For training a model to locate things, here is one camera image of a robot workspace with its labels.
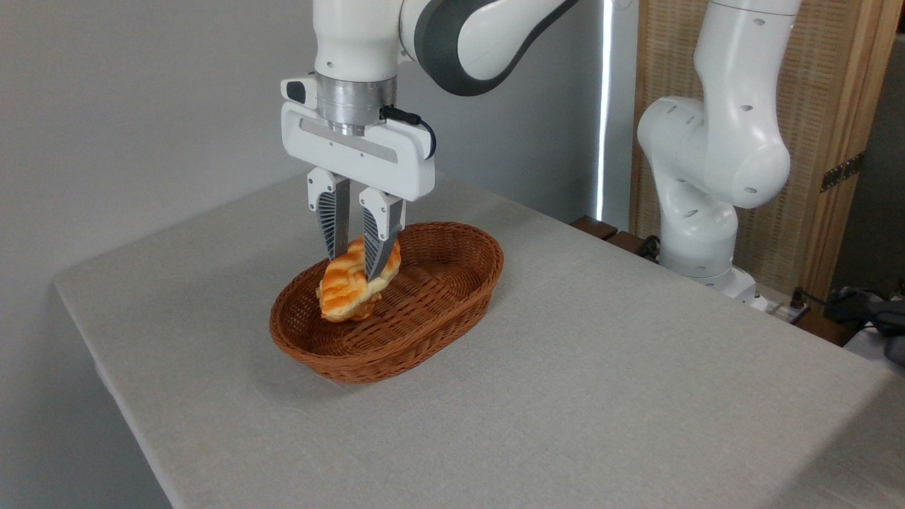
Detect dark wooden slats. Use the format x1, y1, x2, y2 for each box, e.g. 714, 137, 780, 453
570, 215, 662, 264

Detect wooden bamboo folding screen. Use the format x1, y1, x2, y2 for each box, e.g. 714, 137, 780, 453
629, 0, 905, 301

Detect round puffy bread bun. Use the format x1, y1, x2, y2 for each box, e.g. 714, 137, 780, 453
322, 296, 380, 324

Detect white power strip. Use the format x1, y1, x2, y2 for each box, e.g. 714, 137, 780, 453
767, 300, 810, 324

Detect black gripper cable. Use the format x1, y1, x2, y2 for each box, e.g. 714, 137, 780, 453
380, 105, 438, 160

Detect black power cable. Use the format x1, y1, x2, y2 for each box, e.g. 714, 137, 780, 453
790, 286, 884, 333

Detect long braided bread loaf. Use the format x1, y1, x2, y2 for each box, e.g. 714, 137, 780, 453
317, 237, 402, 319

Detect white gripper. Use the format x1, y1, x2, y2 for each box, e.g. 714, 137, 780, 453
280, 74, 437, 281

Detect metal screen hinge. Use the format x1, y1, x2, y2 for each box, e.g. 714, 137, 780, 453
820, 151, 866, 193

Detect brown oval wicker basket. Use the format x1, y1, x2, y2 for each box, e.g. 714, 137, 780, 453
269, 221, 506, 385

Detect grey tablecloth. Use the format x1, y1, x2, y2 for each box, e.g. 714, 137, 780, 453
53, 170, 905, 509

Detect grey bag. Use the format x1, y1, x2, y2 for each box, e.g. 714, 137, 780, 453
866, 297, 905, 367

